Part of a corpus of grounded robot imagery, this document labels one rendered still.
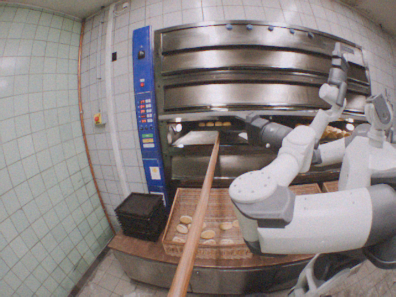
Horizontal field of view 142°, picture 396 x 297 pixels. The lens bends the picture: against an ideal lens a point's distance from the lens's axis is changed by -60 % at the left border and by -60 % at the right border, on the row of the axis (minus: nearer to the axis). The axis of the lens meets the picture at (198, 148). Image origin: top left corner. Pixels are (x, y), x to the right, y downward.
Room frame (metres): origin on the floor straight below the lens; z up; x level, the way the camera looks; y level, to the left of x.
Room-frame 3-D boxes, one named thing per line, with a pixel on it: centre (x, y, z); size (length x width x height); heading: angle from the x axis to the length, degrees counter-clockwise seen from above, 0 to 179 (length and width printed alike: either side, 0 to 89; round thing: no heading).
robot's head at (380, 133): (0.22, -0.44, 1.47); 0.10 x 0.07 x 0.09; 134
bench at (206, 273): (0.79, -0.51, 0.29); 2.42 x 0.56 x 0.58; 79
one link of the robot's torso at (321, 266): (0.18, -0.52, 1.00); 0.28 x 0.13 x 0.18; 79
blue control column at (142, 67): (2.16, 0.19, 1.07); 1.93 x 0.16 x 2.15; 169
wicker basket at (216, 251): (0.90, -0.05, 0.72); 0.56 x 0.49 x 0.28; 81
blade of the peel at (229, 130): (1.75, -0.25, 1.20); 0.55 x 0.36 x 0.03; 79
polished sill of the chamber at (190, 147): (1.07, -0.68, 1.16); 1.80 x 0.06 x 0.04; 79
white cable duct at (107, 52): (1.29, 0.70, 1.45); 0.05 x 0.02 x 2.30; 79
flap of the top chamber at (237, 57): (1.05, -0.67, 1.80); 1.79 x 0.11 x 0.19; 79
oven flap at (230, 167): (1.05, -0.67, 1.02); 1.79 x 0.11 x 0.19; 79
